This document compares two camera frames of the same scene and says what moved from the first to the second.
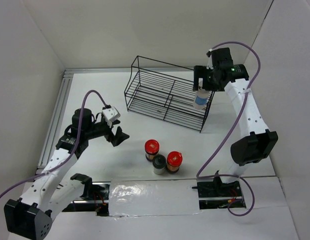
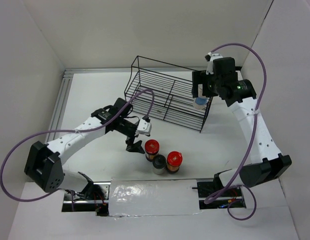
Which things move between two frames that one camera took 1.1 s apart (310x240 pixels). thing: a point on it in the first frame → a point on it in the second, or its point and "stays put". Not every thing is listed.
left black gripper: (119, 137) → (134, 147)
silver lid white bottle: (201, 96) stays put
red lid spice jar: (151, 148) stays put
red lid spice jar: (174, 159) stays put
